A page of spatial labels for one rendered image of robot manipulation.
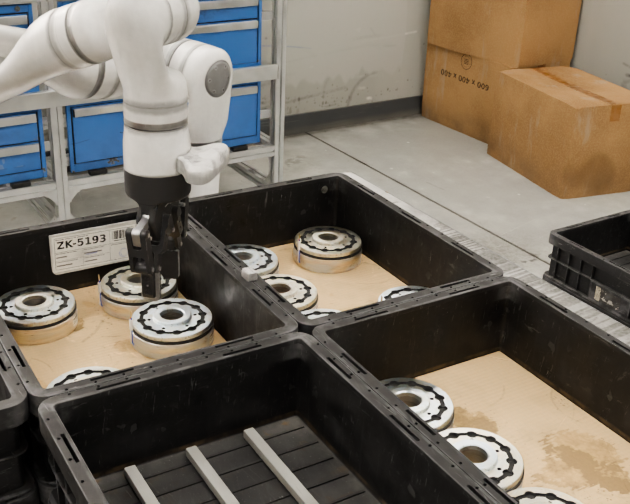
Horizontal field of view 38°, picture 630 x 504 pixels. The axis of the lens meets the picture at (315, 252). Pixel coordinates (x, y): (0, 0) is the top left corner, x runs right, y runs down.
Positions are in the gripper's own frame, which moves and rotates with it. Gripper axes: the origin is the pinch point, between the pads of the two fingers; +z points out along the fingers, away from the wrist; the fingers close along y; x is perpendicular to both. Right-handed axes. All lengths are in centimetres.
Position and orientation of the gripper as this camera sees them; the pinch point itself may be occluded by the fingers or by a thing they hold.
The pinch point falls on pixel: (160, 276)
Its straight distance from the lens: 112.4
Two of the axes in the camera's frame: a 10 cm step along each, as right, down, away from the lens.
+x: 9.7, 1.4, -1.9
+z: -0.4, 9.0, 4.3
